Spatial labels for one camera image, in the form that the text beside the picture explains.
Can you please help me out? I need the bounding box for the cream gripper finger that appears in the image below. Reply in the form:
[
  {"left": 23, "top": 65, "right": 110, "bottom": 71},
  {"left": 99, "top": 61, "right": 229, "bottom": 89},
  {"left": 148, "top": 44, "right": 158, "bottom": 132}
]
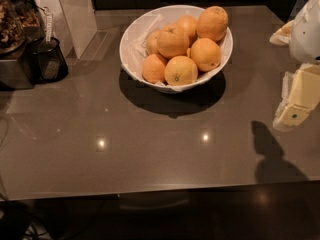
[
  {"left": 269, "top": 20, "right": 294, "bottom": 46},
  {"left": 273, "top": 63, "right": 320, "bottom": 131}
]

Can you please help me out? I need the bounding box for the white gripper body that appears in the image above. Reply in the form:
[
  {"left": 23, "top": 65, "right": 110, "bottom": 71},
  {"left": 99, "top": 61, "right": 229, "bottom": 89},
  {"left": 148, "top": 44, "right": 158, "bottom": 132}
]
[{"left": 289, "top": 0, "right": 320, "bottom": 64}]

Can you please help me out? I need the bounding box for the white paper in bowl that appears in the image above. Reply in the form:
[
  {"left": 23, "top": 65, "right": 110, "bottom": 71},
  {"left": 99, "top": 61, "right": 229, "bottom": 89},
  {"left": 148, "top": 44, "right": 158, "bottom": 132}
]
[{"left": 121, "top": 14, "right": 163, "bottom": 81}]

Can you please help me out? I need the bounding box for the white bowl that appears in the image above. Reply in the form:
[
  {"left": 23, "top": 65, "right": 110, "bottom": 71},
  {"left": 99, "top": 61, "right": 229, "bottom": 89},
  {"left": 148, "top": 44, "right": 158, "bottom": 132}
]
[{"left": 119, "top": 5, "right": 233, "bottom": 94}]

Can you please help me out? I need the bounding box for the orange top right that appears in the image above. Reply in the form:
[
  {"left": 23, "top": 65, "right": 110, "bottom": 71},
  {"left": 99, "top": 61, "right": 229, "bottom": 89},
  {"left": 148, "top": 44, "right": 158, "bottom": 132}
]
[{"left": 196, "top": 6, "right": 229, "bottom": 42}]

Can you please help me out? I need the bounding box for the orange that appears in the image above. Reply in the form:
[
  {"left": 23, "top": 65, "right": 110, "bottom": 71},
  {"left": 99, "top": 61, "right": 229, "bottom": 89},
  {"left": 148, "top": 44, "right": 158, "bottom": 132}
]
[
  {"left": 176, "top": 15, "right": 197, "bottom": 45},
  {"left": 196, "top": 6, "right": 229, "bottom": 42},
  {"left": 157, "top": 24, "right": 189, "bottom": 58},
  {"left": 142, "top": 54, "right": 168, "bottom": 84},
  {"left": 190, "top": 38, "right": 222, "bottom": 72},
  {"left": 165, "top": 56, "right": 198, "bottom": 86}
]

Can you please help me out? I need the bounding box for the orange right middle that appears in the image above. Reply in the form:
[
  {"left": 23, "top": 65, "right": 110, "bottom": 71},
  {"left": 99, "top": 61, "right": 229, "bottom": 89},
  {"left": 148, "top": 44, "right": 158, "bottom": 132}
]
[{"left": 190, "top": 38, "right": 222, "bottom": 72}]

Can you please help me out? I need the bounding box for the orange back middle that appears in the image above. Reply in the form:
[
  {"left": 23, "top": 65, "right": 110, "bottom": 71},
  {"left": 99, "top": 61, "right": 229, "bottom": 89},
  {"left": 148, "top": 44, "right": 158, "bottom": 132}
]
[{"left": 176, "top": 15, "right": 197, "bottom": 45}]

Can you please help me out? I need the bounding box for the orange front centre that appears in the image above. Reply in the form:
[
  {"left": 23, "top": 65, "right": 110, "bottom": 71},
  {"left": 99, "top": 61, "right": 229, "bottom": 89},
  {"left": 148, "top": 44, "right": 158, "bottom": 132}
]
[{"left": 165, "top": 56, "right": 198, "bottom": 86}]

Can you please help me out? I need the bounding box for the orange centre top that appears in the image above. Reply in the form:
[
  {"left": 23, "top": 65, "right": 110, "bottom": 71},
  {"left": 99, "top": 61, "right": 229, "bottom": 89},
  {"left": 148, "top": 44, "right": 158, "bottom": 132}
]
[{"left": 157, "top": 24, "right": 189, "bottom": 58}]

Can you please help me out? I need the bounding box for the orange left partly hidden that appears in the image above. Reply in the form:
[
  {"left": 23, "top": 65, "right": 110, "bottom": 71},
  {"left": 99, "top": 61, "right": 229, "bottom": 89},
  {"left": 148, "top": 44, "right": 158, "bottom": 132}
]
[{"left": 146, "top": 31, "right": 159, "bottom": 54}]

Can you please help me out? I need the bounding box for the orange front left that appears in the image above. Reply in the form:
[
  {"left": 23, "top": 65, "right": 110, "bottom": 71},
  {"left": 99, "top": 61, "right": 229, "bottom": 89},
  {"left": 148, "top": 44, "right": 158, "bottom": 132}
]
[{"left": 142, "top": 54, "right": 168, "bottom": 84}]

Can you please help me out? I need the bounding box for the white tag label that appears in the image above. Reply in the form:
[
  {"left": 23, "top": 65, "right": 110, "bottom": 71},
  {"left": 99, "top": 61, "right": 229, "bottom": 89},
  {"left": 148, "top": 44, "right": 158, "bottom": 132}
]
[{"left": 42, "top": 7, "right": 53, "bottom": 43}]

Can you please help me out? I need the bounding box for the black mesh basket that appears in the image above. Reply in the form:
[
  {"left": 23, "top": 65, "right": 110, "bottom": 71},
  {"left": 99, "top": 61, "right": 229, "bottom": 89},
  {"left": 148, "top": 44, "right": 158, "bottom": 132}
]
[{"left": 26, "top": 37, "right": 68, "bottom": 83}]

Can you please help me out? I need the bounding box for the metal tray stand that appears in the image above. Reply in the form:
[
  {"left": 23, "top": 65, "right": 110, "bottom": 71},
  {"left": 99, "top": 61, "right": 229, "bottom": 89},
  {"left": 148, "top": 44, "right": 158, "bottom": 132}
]
[{"left": 0, "top": 48, "right": 34, "bottom": 91}]

